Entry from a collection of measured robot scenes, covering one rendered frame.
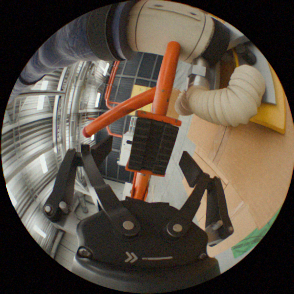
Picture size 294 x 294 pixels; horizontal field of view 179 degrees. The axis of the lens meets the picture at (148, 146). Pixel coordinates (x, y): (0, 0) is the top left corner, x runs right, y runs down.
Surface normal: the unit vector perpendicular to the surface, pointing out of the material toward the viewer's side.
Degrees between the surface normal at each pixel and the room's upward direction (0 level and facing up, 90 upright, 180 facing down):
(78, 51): 92
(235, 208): 0
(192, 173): 0
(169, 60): 77
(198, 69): 60
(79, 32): 101
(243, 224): 0
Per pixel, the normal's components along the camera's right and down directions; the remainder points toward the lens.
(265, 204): -0.98, -0.21
